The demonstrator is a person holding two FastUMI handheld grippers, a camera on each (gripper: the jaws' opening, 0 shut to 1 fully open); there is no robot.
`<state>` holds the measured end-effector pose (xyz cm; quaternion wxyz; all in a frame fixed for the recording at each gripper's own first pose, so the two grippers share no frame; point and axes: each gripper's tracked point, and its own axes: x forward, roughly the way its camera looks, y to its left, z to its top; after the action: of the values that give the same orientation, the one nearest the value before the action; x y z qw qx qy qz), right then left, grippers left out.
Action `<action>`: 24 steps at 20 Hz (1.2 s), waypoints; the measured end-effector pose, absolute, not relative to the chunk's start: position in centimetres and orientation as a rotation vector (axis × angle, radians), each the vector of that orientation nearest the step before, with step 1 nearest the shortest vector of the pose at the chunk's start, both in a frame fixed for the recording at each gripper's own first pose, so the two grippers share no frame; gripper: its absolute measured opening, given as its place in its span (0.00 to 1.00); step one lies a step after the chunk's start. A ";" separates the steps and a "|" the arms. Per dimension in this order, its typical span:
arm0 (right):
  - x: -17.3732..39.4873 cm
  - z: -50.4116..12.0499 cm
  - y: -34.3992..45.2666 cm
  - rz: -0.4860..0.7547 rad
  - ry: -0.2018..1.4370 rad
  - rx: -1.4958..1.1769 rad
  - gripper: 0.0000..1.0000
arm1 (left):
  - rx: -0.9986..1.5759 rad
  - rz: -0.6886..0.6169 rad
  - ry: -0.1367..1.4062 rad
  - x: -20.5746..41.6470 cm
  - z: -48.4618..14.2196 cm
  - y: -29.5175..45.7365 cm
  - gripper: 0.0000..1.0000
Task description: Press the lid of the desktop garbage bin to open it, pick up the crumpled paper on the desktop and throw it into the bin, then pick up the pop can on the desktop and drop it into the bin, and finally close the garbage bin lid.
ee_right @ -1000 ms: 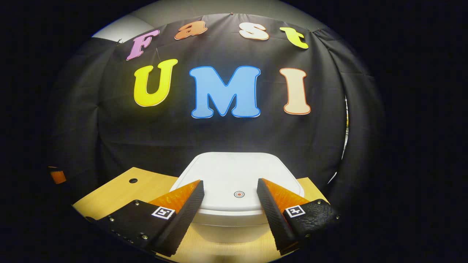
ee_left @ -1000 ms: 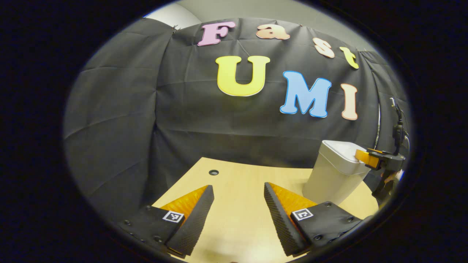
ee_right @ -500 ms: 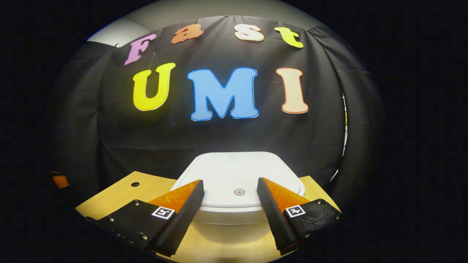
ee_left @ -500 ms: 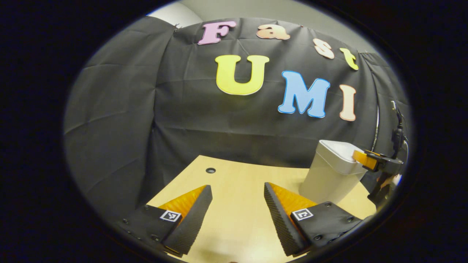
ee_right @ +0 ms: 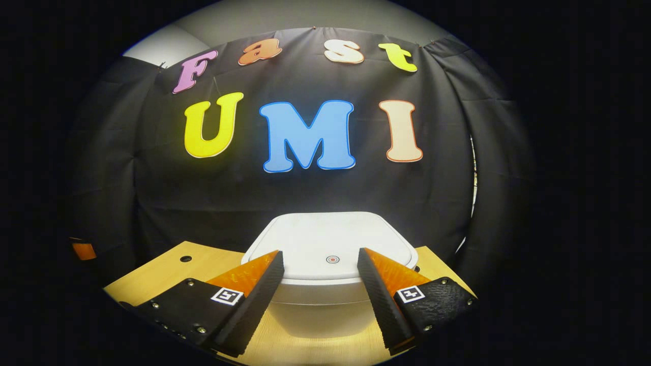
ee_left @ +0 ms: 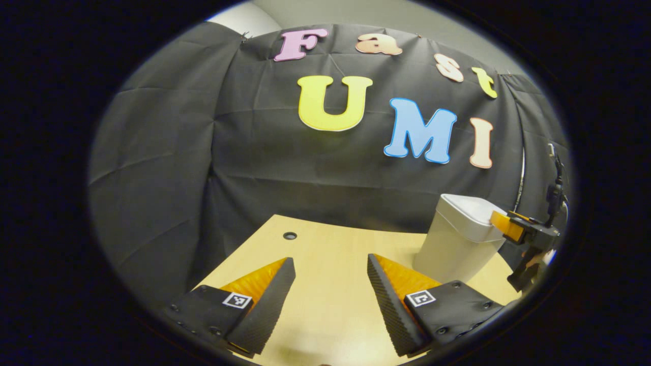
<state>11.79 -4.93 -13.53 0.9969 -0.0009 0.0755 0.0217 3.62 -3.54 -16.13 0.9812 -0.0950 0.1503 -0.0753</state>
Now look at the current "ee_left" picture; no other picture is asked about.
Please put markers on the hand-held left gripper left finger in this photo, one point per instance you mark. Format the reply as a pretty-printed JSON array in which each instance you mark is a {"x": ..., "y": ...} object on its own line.
[{"x": 267, "y": 310}]

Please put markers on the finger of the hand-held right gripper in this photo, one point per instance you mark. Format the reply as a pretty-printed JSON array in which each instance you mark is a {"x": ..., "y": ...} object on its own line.
[{"x": 508, "y": 227}]

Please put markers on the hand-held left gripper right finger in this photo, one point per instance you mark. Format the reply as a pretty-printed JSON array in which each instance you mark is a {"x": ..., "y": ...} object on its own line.
[{"x": 394, "y": 310}]

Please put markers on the white desktop garbage bin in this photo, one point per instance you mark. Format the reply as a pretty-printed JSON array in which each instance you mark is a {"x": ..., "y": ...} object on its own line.
[{"x": 452, "y": 244}]

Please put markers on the light wooden desktop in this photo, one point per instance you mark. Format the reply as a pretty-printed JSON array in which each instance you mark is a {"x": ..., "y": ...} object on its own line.
[{"x": 330, "y": 264}]

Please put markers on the black backdrop cloth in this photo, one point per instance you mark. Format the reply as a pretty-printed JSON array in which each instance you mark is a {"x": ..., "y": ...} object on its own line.
[{"x": 203, "y": 152}]

